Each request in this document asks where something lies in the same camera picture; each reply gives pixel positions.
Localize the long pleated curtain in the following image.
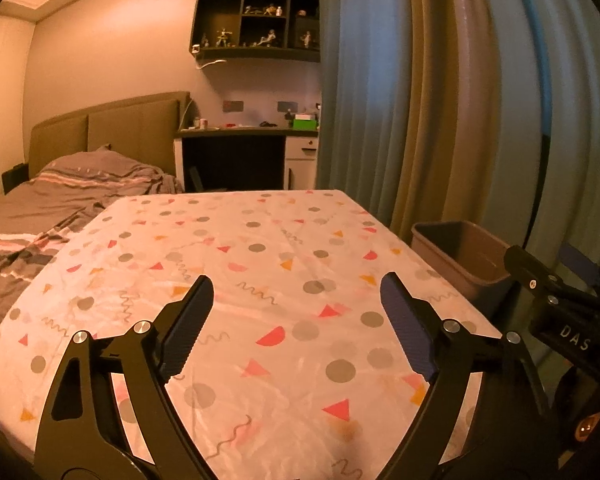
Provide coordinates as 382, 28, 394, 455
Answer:
314, 0, 600, 321

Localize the white drawer cabinet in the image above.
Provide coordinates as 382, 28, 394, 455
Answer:
283, 136, 320, 191

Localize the white wardrobe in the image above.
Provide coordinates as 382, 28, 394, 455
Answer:
0, 14, 37, 211

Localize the bed with grey bedding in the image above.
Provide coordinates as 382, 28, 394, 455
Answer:
0, 172, 184, 371

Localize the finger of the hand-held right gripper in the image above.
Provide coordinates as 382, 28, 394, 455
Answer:
561, 242, 600, 287
503, 244, 569, 307

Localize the black bedside table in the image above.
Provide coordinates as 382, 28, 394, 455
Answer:
1, 162, 31, 196

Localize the dark wall shelf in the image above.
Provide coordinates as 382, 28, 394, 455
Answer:
189, 0, 322, 64

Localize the padded brown headboard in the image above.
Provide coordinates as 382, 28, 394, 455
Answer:
28, 91, 191, 181

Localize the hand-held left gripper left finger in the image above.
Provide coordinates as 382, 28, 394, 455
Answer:
34, 275, 216, 480

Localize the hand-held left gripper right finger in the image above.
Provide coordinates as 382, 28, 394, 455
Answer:
375, 271, 561, 480

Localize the dark top desk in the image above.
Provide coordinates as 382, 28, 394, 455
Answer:
173, 125, 321, 194

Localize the grey striped pillow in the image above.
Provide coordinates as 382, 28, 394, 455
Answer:
32, 149, 174, 189

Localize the group of small figurines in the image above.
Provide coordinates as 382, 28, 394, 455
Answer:
192, 2, 319, 51

